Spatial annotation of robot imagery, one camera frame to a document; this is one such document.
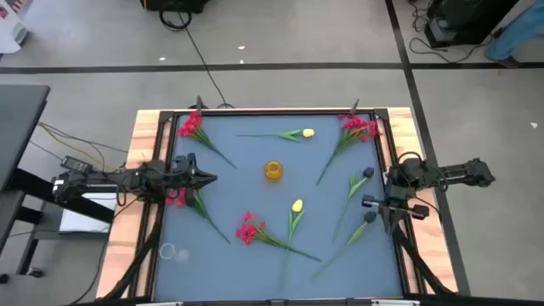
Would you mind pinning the dark grey desk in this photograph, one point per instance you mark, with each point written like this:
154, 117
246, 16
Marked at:
21, 127

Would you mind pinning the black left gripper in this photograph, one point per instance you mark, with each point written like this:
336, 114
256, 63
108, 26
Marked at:
185, 180

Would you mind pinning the yellow glass vase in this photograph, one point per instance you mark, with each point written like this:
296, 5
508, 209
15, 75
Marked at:
274, 172

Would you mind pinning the yellow artificial tulip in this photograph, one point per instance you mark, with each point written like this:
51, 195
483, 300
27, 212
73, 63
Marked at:
308, 133
297, 206

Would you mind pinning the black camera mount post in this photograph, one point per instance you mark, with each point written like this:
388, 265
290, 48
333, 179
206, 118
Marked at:
355, 106
199, 104

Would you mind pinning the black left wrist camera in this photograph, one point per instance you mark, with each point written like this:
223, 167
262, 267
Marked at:
185, 162

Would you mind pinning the black metal table frame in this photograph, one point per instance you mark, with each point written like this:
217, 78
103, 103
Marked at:
167, 115

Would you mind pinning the dark artificial tulip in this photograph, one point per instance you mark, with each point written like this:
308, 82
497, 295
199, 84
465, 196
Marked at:
368, 172
370, 217

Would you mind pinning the black equipment case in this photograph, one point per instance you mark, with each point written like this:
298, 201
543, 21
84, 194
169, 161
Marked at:
463, 21

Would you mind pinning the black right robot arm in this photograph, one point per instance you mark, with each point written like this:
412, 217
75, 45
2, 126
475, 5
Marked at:
450, 174

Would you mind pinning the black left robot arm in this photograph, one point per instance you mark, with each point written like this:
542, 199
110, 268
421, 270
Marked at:
106, 180

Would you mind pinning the black power adapter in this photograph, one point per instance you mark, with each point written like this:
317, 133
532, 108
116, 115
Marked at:
75, 164

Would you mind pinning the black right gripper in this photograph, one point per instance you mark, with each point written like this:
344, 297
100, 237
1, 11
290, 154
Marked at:
393, 206

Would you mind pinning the person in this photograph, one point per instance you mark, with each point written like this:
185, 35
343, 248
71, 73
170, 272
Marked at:
516, 34

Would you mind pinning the white box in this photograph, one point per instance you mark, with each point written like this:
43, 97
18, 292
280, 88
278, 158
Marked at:
10, 34

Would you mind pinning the black equipment box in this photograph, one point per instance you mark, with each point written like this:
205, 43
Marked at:
174, 4

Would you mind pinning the black metal stand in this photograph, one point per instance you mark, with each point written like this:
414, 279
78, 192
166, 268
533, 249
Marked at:
25, 180

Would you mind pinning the red artificial flower bunch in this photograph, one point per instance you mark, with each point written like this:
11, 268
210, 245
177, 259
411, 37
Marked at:
248, 231
191, 125
182, 199

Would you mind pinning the blue-grey table mat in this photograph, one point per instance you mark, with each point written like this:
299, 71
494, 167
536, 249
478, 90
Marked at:
238, 191

